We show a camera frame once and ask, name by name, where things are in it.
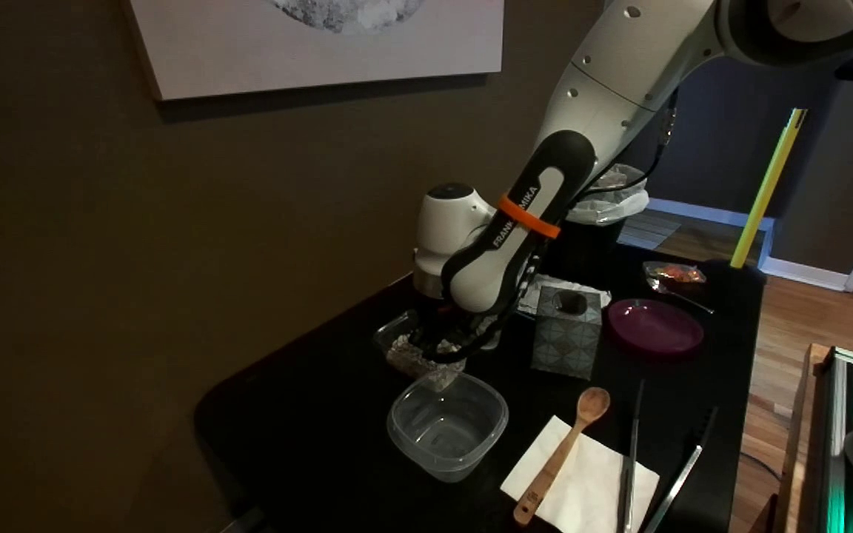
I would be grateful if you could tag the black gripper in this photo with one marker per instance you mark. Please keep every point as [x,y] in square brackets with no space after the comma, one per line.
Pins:
[446,341]

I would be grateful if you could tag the white paper towel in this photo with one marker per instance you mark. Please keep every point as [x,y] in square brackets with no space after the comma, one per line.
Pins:
[593,294]

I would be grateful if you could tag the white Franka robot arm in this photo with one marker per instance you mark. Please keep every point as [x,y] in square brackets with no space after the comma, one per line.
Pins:
[615,78]

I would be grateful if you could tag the trash bin with white bag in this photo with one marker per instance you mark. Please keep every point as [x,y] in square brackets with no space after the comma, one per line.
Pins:
[615,202]

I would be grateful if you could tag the clear plastic seed container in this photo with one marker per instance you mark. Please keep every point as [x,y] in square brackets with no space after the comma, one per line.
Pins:
[397,344]

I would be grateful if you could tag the empty clear plastic container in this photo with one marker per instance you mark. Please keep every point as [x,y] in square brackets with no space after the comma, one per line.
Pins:
[446,430]

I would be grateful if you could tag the wooden spoon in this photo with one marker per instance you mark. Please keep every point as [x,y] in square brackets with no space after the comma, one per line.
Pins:
[556,468]

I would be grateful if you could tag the white napkin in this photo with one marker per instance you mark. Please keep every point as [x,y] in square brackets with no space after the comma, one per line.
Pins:
[593,485]

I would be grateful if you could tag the purple plate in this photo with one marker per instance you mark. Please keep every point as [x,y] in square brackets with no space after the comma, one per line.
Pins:
[656,331]

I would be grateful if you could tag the black stick utensil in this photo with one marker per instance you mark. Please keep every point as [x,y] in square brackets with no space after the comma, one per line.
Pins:
[628,464]

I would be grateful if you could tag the metal spoon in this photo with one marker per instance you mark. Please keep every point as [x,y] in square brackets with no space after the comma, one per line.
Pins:
[679,297]

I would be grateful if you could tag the clear plastic wrapper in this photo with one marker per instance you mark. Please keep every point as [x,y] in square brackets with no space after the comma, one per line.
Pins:
[677,270]

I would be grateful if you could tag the blue grey floor mat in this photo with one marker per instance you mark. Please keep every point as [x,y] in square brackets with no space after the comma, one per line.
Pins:
[693,232]

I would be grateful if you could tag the metal tongs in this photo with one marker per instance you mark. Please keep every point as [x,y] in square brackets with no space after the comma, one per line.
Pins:
[682,474]

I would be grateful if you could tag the yellow pole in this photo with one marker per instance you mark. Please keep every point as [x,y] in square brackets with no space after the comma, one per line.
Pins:
[769,187]

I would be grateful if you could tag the wall canvas picture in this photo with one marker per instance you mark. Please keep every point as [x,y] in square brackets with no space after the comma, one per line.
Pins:
[319,46]

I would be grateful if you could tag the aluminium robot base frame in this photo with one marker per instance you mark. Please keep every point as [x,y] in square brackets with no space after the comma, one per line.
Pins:
[841,433]

